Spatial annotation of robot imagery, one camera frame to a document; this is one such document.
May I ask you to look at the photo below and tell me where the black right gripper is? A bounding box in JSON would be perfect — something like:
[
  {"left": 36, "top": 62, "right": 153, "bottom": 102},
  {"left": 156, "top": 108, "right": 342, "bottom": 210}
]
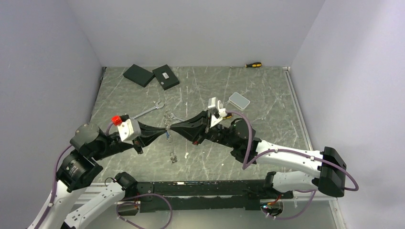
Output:
[{"left": 170, "top": 110, "right": 237, "bottom": 148}]

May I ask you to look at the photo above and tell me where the metal arc keyring plate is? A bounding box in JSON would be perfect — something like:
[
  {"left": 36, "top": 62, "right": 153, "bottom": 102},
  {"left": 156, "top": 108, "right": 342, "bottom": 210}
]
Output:
[{"left": 164, "top": 111, "right": 177, "bottom": 164}]

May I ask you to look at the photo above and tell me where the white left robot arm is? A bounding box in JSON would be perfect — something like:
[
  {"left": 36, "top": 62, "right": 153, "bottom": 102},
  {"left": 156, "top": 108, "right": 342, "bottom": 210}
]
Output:
[{"left": 29, "top": 119, "right": 166, "bottom": 229}]

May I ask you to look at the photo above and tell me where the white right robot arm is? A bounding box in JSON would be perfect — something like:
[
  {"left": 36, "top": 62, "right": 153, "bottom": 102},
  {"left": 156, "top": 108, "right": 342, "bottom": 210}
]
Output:
[{"left": 171, "top": 111, "right": 347, "bottom": 198}]

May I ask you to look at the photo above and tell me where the small silver wrench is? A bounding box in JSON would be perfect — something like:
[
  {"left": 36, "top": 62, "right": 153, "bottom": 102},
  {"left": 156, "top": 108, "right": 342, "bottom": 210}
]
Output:
[{"left": 171, "top": 115, "right": 183, "bottom": 122}]

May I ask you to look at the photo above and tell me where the large silver wrench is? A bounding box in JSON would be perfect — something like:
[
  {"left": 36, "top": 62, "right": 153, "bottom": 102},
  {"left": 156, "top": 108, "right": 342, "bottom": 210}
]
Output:
[{"left": 132, "top": 101, "right": 165, "bottom": 119}]

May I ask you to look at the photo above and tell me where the yellow black screwdriver near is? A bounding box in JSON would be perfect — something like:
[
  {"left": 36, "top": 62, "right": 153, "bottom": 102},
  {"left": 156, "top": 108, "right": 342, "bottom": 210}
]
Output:
[{"left": 223, "top": 114, "right": 233, "bottom": 119}]

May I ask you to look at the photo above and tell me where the clear plastic box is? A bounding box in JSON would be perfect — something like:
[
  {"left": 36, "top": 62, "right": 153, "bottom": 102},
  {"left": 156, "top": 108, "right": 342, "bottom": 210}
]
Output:
[{"left": 229, "top": 92, "right": 251, "bottom": 111}]

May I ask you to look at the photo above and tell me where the black flat box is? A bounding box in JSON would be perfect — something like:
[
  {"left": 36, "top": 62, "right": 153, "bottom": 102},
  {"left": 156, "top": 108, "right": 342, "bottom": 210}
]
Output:
[{"left": 123, "top": 64, "right": 155, "bottom": 88}]

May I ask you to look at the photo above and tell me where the black box with label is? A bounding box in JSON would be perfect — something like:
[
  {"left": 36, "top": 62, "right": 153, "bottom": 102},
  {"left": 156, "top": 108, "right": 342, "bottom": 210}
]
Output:
[{"left": 152, "top": 64, "right": 180, "bottom": 91}]

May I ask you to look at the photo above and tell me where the orange black screwdriver far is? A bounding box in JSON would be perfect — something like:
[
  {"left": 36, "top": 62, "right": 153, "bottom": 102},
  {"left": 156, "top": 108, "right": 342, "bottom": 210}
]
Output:
[{"left": 230, "top": 62, "right": 262, "bottom": 68}]

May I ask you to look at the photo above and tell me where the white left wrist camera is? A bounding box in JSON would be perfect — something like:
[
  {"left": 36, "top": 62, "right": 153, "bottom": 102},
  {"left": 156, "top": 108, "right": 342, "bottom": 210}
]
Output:
[{"left": 111, "top": 114, "right": 141, "bottom": 142}]

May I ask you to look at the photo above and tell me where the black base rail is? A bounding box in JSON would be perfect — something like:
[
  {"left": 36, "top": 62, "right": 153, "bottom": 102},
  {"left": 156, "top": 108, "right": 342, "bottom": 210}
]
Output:
[{"left": 126, "top": 179, "right": 293, "bottom": 213}]

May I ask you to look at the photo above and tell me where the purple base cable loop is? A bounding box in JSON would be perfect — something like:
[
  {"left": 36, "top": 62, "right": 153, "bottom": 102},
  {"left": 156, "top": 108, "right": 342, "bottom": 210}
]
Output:
[{"left": 116, "top": 191, "right": 174, "bottom": 229}]

